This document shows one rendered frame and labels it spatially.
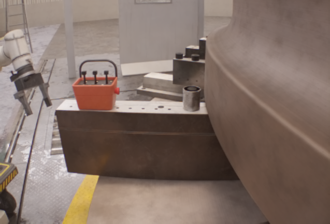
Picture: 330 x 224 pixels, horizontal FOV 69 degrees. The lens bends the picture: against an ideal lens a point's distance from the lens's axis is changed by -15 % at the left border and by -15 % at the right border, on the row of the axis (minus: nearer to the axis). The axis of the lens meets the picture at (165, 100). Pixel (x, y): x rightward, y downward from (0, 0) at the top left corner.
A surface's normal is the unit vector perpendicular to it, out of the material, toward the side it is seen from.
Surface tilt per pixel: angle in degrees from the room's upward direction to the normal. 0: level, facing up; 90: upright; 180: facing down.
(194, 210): 0
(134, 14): 90
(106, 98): 97
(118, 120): 90
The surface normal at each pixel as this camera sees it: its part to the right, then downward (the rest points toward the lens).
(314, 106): -0.60, -0.69
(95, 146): -0.06, 0.37
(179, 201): 0.00, -0.93
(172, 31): 0.30, 0.36
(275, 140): -0.98, 0.08
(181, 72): -0.44, 0.33
